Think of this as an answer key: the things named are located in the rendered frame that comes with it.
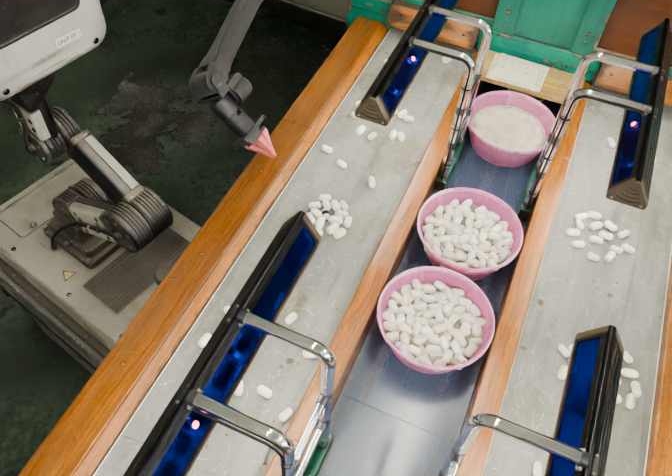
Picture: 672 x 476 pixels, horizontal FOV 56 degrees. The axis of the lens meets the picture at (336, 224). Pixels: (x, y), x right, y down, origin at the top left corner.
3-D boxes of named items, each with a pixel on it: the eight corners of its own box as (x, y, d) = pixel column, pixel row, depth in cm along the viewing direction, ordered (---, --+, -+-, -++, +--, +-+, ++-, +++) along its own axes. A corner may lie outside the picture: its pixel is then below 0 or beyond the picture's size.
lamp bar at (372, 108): (353, 117, 141) (355, 92, 136) (437, -17, 178) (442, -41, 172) (386, 128, 140) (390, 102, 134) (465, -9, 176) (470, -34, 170)
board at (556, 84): (470, 77, 196) (471, 74, 195) (483, 51, 205) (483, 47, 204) (576, 108, 189) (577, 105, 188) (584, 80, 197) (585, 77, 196)
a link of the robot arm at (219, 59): (240, -26, 174) (268, -40, 168) (253, -11, 178) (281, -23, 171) (180, 89, 154) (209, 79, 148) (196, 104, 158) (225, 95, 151)
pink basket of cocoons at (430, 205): (414, 288, 157) (419, 267, 149) (410, 207, 173) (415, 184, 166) (520, 294, 157) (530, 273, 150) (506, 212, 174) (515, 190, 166)
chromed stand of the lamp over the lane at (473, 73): (380, 171, 181) (399, 40, 146) (404, 129, 193) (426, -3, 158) (443, 193, 177) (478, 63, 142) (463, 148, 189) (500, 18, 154)
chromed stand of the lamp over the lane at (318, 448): (205, 492, 125) (168, 403, 90) (253, 405, 136) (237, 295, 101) (291, 535, 121) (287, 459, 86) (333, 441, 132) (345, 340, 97)
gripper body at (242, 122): (268, 118, 162) (247, 97, 160) (249, 143, 156) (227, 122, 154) (255, 127, 167) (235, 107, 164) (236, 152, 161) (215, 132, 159)
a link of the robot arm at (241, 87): (186, 86, 155) (209, 78, 150) (209, 60, 162) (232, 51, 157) (215, 124, 162) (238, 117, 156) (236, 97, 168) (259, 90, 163)
